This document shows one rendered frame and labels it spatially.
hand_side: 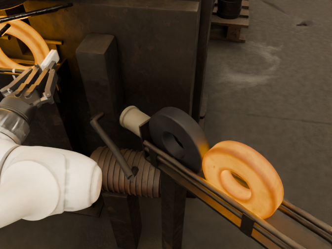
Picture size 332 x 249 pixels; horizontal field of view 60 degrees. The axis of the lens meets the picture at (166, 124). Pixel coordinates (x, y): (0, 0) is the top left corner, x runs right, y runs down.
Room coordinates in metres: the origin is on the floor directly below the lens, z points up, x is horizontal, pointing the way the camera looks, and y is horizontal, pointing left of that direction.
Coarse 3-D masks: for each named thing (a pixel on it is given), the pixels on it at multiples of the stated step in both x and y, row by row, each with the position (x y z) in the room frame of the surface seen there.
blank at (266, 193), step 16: (224, 144) 0.33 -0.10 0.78; (240, 144) 0.32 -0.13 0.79; (208, 160) 0.33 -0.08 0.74; (224, 160) 0.31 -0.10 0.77; (240, 160) 0.29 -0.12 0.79; (256, 160) 0.28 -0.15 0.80; (208, 176) 0.32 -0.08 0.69; (224, 176) 0.31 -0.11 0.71; (256, 176) 0.26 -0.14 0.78; (272, 176) 0.26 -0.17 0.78; (224, 192) 0.30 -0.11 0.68; (240, 192) 0.29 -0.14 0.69; (256, 192) 0.26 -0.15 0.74; (272, 192) 0.24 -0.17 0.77; (256, 208) 0.25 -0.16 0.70; (272, 208) 0.23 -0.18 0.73
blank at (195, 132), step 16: (160, 112) 0.43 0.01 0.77; (176, 112) 0.41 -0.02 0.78; (160, 128) 0.42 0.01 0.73; (176, 128) 0.39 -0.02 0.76; (192, 128) 0.38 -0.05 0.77; (160, 144) 0.42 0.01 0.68; (176, 144) 0.42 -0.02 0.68; (192, 144) 0.36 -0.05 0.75; (208, 144) 0.37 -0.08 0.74; (176, 160) 0.38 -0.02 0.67; (192, 160) 0.35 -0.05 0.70
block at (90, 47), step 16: (80, 48) 0.62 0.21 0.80; (96, 48) 0.62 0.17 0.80; (112, 48) 0.65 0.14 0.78; (80, 64) 0.61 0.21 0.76; (96, 64) 0.60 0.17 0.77; (112, 64) 0.63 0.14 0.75; (96, 80) 0.60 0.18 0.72; (112, 80) 0.62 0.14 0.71; (96, 96) 0.60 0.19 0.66; (112, 96) 0.60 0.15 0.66; (96, 112) 0.61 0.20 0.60; (112, 112) 0.60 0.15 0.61
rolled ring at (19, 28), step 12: (0, 24) 0.68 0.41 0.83; (12, 24) 0.67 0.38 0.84; (24, 24) 0.69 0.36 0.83; (24, 36) 0.67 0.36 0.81; (36, 36) 0.68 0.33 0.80; (0, 48) 0.72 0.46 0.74; (36, 48) 0.66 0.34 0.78; (48, 48) 0.69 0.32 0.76; (0, 60) 0.69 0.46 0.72; (36, 60) 0.66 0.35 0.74
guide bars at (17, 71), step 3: (0, 69) 0.66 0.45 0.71; (3, 69) 0.66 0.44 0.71; (6, 69) 0.66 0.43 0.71; (9, 69) 0.66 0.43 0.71; (12, 69) 0.66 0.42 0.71; (15, 69) 0.66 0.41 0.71; (18, 69) 0.66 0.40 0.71; (3, 72) 0.66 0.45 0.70; (9, 72) 0.65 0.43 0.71; (12, 72) 0.65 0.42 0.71; (15, 72) 0.65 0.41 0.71; (18, 72) 0.65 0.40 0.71; (21, 72) 0.65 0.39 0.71; (57, 75) 0.64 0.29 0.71; (60, 78) 0.64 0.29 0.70; (60, 81) 0.63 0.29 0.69
